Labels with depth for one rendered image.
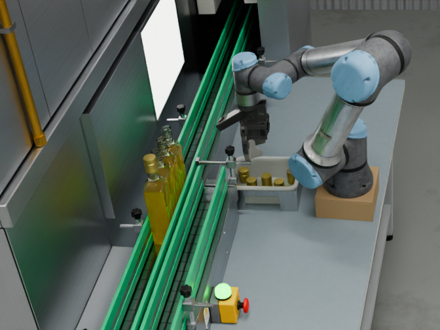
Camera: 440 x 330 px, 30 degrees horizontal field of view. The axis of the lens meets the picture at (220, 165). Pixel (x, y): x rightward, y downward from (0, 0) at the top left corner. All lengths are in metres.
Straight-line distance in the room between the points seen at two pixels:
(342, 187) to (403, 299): 0.98
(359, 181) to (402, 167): 1.58
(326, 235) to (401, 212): 1.32
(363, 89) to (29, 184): 0.81
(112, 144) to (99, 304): 0.43
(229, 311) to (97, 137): 0.57
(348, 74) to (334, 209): 0.63
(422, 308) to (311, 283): 1.06
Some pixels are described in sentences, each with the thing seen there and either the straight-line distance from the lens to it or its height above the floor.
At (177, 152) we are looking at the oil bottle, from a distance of 2.34.
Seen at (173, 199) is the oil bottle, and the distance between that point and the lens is 2.31.
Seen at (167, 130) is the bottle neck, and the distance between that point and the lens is 2.32.
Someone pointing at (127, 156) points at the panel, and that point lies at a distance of 2.38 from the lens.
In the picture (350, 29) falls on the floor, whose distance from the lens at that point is 5.38.
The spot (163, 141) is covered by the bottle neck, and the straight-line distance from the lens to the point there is 2.27.
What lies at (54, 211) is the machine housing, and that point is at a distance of 1.99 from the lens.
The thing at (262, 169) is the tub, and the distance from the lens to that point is 2.70.
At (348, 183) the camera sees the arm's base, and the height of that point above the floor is 0.88.
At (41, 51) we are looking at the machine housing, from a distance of 1.93.
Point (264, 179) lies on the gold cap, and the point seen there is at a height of 0.81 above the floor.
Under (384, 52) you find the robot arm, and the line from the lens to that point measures 2.04.
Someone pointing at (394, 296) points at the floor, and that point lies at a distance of 3.37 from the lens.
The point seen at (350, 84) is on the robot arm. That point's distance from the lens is 2.02.
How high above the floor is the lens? 2.35
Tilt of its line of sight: 34 degrees down
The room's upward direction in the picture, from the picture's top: 8 degrees counter-clockwise
